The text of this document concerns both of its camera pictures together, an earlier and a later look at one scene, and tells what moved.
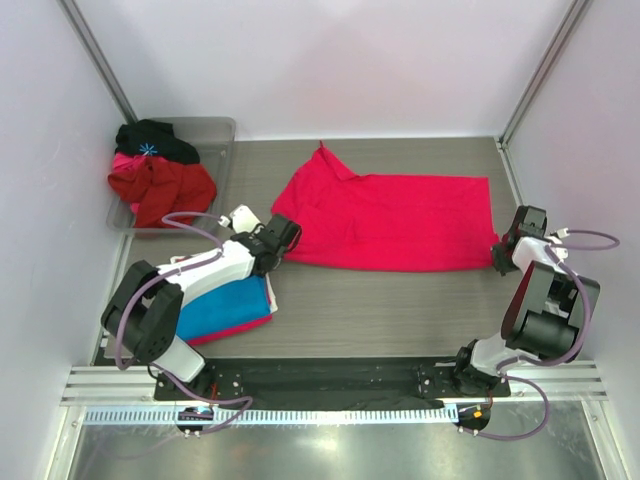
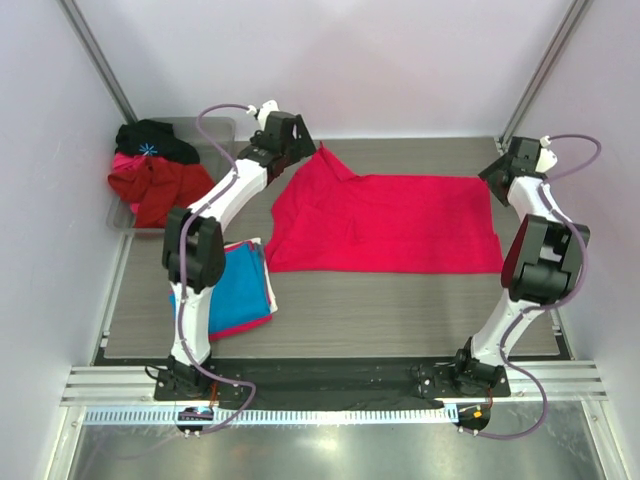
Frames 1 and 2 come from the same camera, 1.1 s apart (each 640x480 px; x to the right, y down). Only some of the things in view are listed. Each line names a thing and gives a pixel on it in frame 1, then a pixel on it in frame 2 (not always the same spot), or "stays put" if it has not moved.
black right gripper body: [501, 260] -> [491, 175]
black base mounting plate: [340, 383] stays put
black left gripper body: [280, 256] -> [298, 148]
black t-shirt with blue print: [155, 138] stays put
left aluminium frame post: [72, 13] stays put
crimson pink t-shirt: [385, 222] stays put
